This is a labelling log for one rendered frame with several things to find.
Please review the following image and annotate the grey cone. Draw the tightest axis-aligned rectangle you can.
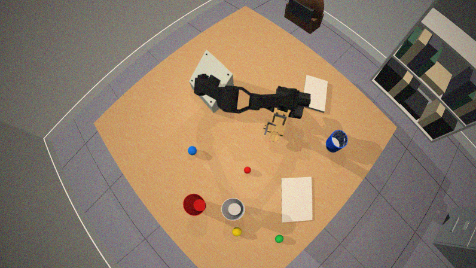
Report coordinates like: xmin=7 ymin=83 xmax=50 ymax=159
xmin=221 ymin=198 xmax=245 ymax=220

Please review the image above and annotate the blue ball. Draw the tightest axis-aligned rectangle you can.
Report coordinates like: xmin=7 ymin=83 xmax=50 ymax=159
xmin=188 ymin=146 xmax=197 ymax=155

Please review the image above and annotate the yellow ball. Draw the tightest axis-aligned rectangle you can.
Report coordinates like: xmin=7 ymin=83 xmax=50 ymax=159
xmin=232 ymin=227 xmax=242 ymax=236

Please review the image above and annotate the cream flat rectangular sheet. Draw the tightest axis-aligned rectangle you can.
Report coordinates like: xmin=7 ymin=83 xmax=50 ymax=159
xmin=281 ymin=177 xmax=313 ymax=222

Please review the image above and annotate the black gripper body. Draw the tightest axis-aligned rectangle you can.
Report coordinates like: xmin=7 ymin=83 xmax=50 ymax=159
xmin=265 ymin=105 xmax=304 ymax=119

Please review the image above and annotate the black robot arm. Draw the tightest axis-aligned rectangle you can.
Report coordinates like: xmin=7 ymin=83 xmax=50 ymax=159
xmin=194 ymin=74 xmax=311 ymax=114

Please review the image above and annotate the green ball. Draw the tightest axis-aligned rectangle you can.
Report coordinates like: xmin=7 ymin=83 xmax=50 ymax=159
xmin=275 ymin=234 xmax=283 ymax=243

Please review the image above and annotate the cream flat rectangular panel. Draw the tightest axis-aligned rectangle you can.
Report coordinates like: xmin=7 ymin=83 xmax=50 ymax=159
xmin=304 ymin=75 xmax=328 ymax=113

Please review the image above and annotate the blue cup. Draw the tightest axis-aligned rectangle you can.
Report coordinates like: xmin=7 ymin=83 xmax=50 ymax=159
xmin=325 ymin=130 xmax=347 ymax=153

